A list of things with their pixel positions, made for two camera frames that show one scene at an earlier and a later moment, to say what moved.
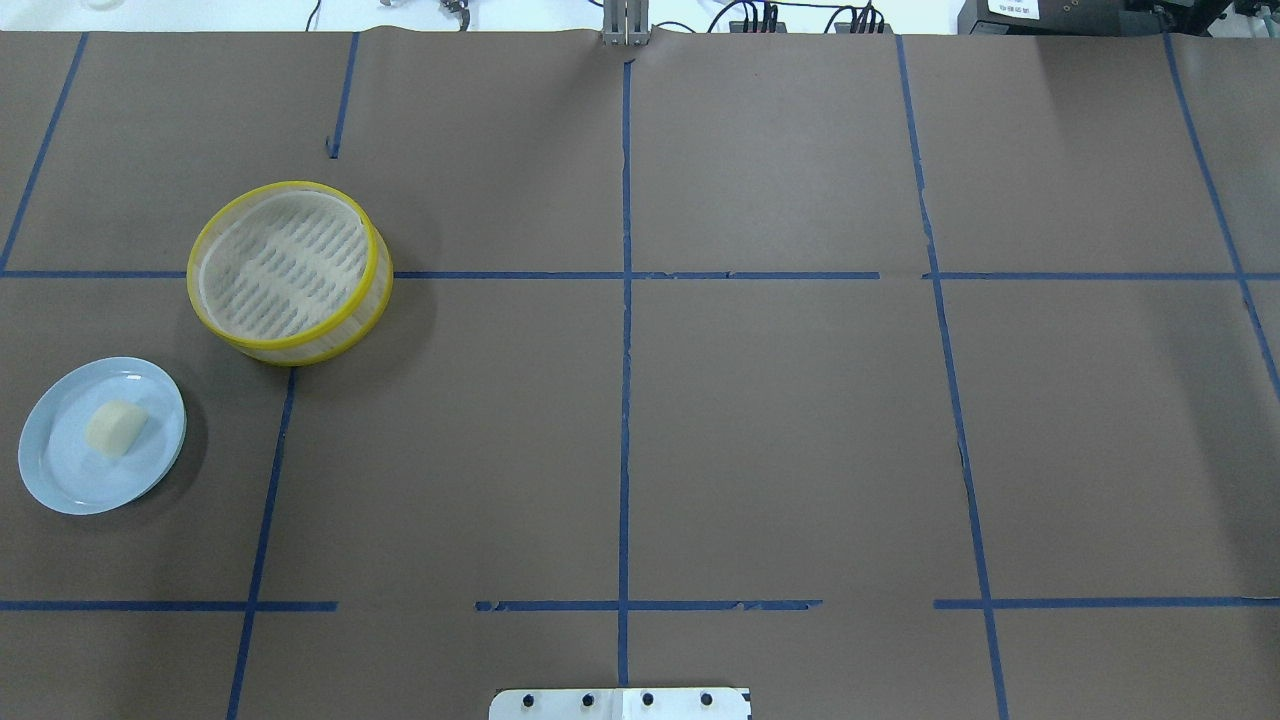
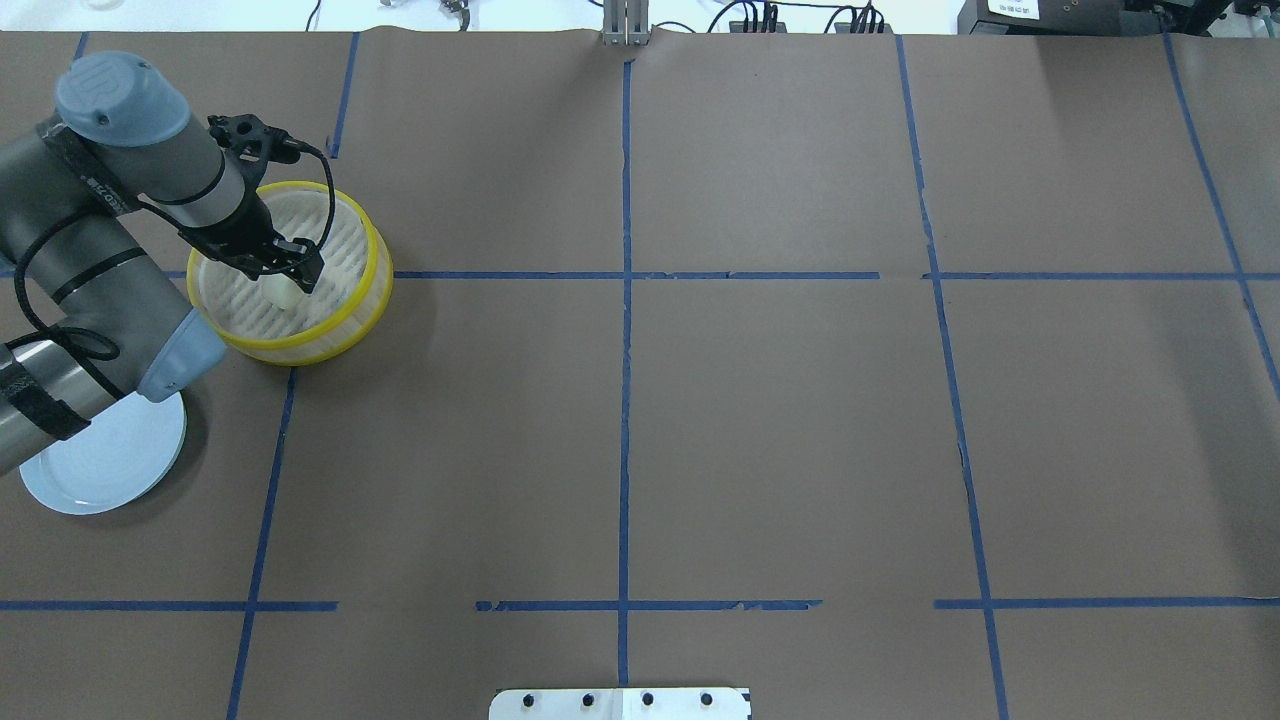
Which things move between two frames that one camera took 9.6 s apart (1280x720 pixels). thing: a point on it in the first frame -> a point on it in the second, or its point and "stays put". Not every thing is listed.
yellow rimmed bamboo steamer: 289,273 stays put
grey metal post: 626,23 stays put
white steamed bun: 112,427 -> 280,291
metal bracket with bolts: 621,704 stays put
